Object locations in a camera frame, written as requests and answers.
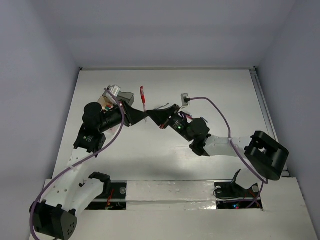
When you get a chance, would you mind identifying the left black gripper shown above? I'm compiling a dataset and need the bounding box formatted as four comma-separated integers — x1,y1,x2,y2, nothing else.
97,98,147,133

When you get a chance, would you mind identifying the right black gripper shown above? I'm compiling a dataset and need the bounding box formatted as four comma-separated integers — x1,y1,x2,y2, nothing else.
147,105,194,143

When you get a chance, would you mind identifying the red gel pen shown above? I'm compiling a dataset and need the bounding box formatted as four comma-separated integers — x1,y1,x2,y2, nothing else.
139,86,146,113

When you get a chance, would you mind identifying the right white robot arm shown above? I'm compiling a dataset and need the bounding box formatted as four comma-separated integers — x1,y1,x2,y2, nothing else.
146,104,289,196

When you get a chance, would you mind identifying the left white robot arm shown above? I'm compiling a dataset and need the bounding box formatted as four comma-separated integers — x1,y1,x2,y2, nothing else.
29,101,147,240

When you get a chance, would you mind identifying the blue ballpoint pen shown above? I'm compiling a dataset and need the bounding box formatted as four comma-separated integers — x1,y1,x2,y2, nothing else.
154,102,169,110

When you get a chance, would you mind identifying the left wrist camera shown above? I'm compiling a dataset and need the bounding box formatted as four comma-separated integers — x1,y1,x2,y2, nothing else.
103,85,121,97

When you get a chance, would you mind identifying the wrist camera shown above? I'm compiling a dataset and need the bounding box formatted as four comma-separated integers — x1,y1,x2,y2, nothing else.
180,93,191,109
103,85,121,97

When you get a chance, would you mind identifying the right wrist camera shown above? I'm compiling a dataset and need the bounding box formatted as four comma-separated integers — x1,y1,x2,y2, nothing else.
180,93,191,109

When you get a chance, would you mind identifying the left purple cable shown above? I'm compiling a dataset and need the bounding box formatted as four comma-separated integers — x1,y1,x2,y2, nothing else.
29,88,125,240

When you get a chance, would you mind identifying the purple cable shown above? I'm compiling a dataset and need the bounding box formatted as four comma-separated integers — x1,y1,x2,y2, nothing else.
187,96,269,209
29,88,125,240

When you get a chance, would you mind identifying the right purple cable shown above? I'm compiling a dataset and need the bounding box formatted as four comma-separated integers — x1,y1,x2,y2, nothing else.
187,96,269,209

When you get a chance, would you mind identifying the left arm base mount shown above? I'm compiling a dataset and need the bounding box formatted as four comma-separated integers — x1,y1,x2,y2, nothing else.
86,181,127,211

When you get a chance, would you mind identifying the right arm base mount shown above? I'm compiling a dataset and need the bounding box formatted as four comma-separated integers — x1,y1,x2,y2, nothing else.
212,169,263,210

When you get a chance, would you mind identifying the aluminium side rail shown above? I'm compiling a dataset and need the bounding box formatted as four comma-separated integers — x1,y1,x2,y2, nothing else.
245,70,289,181

